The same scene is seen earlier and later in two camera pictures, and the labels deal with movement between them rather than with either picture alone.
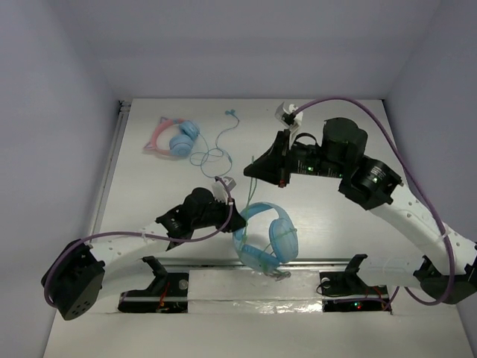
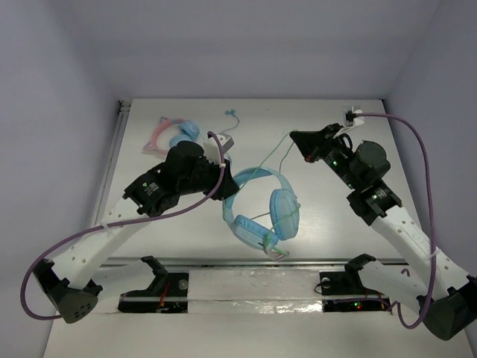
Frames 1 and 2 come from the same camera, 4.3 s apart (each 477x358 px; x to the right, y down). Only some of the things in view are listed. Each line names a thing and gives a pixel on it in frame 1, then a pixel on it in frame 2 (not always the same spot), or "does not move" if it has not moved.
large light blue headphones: x=284 y=237 -> x=285 y=212
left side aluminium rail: x=124 y=107 does not move
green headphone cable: x=257 y=242 -> x=284 y=215
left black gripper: x=226 y=215 -> x=215 y=175
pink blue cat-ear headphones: x=181 y=144 does not move
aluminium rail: x=234 y=262 does not move
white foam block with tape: x=245 y=291 does not move
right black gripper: x=275 y=164 -> x=308 y=141
